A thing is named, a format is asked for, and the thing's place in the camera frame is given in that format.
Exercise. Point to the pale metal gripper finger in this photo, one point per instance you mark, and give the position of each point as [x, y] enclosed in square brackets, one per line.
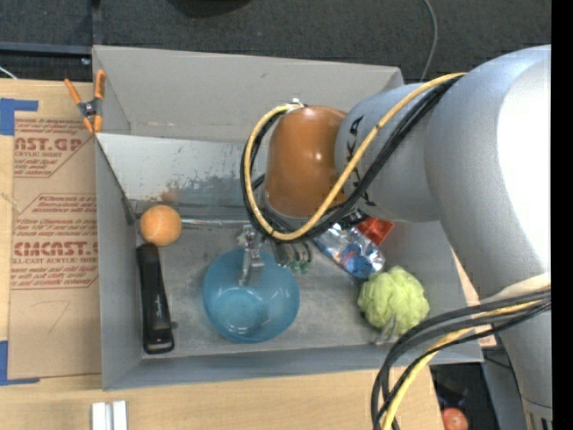
[244, 267]
[257, 269]

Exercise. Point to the blue translucent bowl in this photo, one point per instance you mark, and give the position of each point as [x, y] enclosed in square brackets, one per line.
[264, 312]

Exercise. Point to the grey metal bin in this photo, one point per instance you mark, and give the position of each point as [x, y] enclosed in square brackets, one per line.
[313, 312]

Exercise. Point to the clear plastic bottle blue label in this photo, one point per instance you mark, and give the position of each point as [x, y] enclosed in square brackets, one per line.
[351, 253]

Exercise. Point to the orange ball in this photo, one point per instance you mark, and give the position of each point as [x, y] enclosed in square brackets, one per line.
[160, 225]

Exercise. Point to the black stapler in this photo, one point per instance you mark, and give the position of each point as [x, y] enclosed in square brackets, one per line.
[154, 298]

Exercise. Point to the red small box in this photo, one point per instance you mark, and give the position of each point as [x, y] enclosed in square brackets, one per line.
[377, 229]

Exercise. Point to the green mesh bath sponge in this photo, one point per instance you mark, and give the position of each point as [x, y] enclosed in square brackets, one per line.
[394, 300]

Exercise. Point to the brown cardboard board red print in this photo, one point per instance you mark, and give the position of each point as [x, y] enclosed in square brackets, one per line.
[53, 222]

